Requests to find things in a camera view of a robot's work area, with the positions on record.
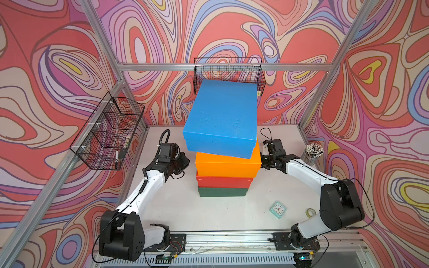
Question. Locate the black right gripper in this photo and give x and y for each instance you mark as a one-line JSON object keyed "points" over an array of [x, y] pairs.
{"points": [[267, 167]]}

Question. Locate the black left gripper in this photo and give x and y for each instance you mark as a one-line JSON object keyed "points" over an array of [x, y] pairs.
{"points": [[185, 161]]}

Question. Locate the orange shoebox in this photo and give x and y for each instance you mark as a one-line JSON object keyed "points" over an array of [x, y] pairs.
{"points": [[230, 159]]}

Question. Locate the green shoebox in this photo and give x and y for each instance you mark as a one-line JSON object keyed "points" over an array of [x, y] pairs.
{"points": [[222, 192]]}

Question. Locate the red shoebox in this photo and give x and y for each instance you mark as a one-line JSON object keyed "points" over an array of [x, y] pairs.
{"points": [[223, 182]]}

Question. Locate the blue shoebox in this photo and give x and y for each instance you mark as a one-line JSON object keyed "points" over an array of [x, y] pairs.
{"points": [[223, 119]]}

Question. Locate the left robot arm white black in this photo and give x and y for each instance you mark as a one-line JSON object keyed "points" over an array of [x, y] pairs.
{"points": [[122, 234]]}

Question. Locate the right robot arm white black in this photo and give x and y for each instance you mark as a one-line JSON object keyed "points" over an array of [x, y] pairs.
{"points": [[340, 205]]}

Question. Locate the metal cup of pencils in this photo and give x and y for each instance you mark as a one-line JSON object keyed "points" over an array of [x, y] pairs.
{"points": [[312, 153]]}

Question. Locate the small teal alarm clock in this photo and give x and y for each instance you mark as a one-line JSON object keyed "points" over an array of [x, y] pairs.
{"points": [[278, 209]]}

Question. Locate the roll of clear tape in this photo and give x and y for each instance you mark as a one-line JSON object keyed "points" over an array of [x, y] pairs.
{"points": [[310, 212]]}

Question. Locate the aluminium horizontal back bar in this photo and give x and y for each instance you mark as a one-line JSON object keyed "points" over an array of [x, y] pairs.
{"points": [[190, 67]]}

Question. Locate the black wire basket left wall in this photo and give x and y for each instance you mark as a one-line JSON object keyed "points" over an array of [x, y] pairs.
{"points": [[111, 127]]}

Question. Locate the black wire basket wall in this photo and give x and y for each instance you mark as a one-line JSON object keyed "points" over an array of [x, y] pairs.
{"points": [[111, 127], [252, 75]]}

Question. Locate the black wire basket back wall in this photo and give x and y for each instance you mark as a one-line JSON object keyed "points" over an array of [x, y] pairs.
{"points": [[252, 75]]}

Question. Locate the aluminium frame post left corner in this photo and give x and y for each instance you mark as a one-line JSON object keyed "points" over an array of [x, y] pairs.
{"points": [[121, 86]]}

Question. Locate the aluminium frame post corner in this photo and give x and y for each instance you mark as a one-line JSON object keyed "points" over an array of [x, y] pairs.
{"points": [[350, 36], [121, 86]]}

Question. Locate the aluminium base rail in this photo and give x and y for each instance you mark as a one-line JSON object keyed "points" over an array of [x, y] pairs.
{"points": [[251, 249]]}

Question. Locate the aluminium frame post right corner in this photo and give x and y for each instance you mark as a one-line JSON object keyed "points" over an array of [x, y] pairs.
{"points": [[350, 36]]}

